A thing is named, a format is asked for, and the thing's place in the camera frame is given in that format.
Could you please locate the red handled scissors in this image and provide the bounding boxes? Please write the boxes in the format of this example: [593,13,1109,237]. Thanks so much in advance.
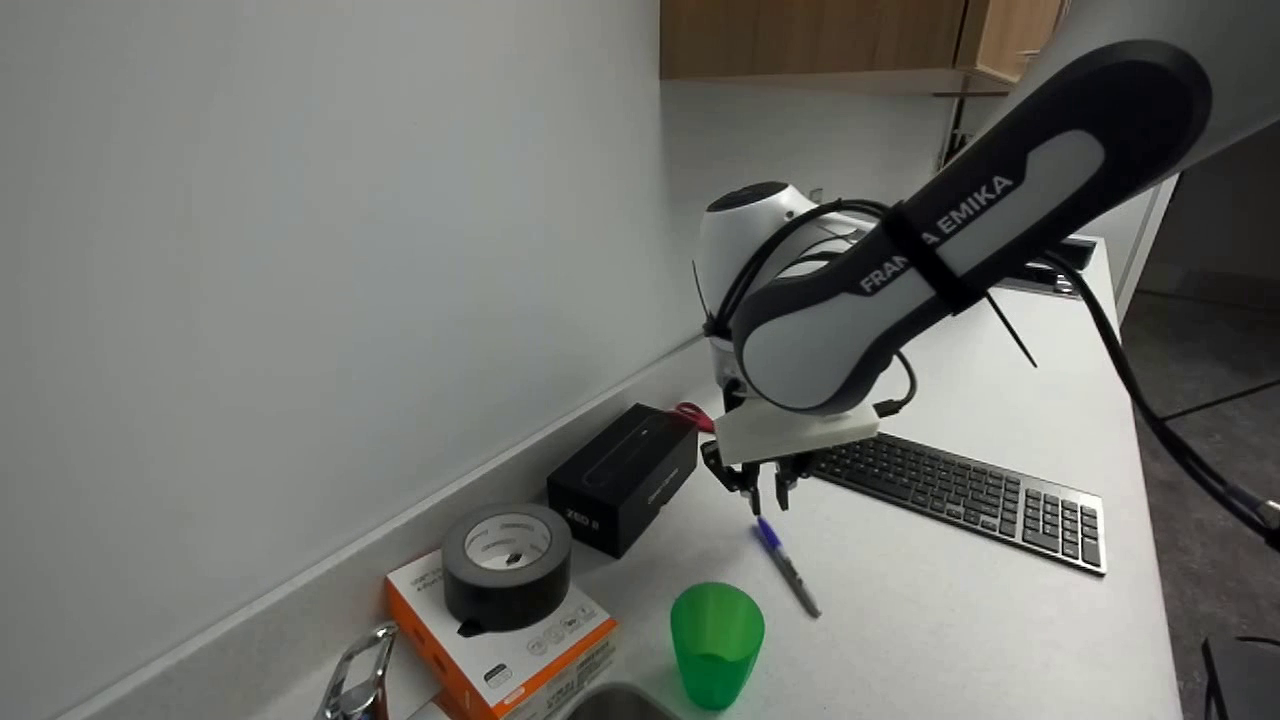
[668,399,719,441]

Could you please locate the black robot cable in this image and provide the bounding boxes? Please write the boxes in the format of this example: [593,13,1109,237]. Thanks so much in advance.
[1033,249,1280,553]

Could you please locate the green plastic cup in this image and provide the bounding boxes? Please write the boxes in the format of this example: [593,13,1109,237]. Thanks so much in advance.
[663,576,773,714]

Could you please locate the orange and white box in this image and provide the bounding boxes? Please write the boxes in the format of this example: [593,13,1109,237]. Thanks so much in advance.
[380,547,624,720]

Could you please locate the black object at floor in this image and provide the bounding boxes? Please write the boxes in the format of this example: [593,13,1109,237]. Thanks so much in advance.
[1194,631,1280,720]

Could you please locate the wooden wall cabinet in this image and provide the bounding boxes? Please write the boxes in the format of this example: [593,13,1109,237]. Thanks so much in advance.
[656,0,1072,85]

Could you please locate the black rectangular box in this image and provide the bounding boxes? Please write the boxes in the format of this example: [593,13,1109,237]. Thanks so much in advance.
[545,399,702,563]

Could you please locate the chrome sink faucet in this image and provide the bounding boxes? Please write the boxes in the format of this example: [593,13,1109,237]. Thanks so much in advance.
[313,622,399,720]

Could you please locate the black computer keyboard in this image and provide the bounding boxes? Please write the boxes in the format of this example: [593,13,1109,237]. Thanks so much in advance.
[797,426,1110,578]

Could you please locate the black duct tape roll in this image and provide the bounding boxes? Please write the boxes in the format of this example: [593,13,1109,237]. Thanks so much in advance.
[440,499,578,637]

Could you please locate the dark robot gripper body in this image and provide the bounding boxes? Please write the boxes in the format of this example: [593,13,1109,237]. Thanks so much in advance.
[711,396,882,466]

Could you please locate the blue pen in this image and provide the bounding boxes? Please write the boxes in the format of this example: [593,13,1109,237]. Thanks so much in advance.
[745,514,826,622]

